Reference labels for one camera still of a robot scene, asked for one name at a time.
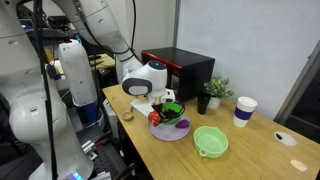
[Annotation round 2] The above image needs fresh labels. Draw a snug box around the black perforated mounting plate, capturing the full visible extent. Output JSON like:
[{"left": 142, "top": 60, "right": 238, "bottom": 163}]
[{"left": 89, "top": 143, "right": 138, "bottom": 180}]

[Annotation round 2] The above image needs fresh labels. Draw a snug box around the white paper cup blue band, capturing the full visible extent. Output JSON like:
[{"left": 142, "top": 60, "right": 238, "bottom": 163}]
[{"left": 232, "top": 96, "right": 258, "bottom": 129}]

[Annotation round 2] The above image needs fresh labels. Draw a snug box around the grey metal door frame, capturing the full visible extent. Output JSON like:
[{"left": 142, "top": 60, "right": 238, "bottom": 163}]
[{"left": 273, "top": 41, "right": 320, "bottom": 126}]

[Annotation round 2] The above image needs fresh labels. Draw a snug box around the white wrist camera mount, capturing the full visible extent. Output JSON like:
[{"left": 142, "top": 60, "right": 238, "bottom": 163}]
[{"left": 129, "top": 97, "right": 157, "bottom": 118}]

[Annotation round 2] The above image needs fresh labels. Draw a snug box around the dark green bowl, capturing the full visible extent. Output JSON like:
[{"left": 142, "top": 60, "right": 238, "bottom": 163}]
[{"left": 156, "top": 101, "right": 186, "bottom": 126}]

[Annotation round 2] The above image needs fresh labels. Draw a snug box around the small purple toy fruit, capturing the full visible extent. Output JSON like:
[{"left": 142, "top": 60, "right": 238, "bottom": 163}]
[{"left": 175, "top": 119, "right": 191, "bottom": 130}]

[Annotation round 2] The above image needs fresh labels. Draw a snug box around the orange handled clamp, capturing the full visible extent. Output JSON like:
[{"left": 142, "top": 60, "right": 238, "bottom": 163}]
[{"left": 94, "top": 134, "right": 113, "bottom": 148}]

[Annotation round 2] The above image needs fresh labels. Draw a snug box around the white round plate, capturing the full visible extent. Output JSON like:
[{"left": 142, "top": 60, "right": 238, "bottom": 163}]
[{"left": 147, "top": 111, "right": 192, "bottom": 142}]

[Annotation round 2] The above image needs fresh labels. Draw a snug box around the red and black microwave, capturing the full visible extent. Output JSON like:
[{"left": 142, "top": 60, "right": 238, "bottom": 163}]
[{"left": 140, "top": 46, "right": 216, "bottom": 103}]

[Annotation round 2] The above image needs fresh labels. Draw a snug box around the black cup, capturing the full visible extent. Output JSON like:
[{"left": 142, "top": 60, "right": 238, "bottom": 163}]
[{"left": 196, "top": 92, "right": 212, "bottom": 116}]

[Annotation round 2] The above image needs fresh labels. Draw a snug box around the toy strawberry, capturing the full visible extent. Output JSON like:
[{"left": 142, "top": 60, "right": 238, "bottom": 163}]
[{"left": 148, "top": 111, "right": 162, "bottom": 127}]

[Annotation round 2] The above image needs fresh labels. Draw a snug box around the light green bowl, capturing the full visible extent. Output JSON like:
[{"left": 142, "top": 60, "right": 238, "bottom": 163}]
[{"left": 193, "top": 125, "right": 230, "bottom": 159}]

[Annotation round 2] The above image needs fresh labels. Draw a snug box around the aluminium extrusion bar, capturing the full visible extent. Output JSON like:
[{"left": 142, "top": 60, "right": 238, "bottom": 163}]
[
  {"left": 80, "top": 139, "right": 98, "bottom": 162},
  {"left": 94, "top": 170, "right": 113, "bottom": 180}
]

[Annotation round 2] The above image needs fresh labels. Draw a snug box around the black hanging cable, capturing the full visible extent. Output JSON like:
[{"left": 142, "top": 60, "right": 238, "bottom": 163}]
[{"left": 33, "top": 0, "right": 59, "bottom": 180}]

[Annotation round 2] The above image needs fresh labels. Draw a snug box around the white plastic box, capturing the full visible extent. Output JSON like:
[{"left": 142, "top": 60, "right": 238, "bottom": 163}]
[{"left": 102, "top": 98, "right": 117, "bottom": 129}]

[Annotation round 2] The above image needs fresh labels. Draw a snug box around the small potted green plant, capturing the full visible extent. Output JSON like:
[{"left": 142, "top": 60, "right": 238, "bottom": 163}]
[{"left": 203, "top": 75, "right": 237, "bottom": 110}]

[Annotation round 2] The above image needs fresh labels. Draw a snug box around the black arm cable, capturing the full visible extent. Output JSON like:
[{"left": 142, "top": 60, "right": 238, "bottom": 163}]
[{"left": 74, "top": 0, "right": 144, "bottom": 66}]

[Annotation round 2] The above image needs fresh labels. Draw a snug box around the wooden background desk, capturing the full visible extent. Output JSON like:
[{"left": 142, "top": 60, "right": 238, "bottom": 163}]
[{"left": 43, "top": 49, "right": 116, "bottom": 73}]

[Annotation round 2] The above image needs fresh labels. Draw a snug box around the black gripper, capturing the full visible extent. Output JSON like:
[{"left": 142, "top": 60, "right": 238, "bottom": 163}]
[{"left": 152, "top": 102, "right": 172, "bottom": 125}]

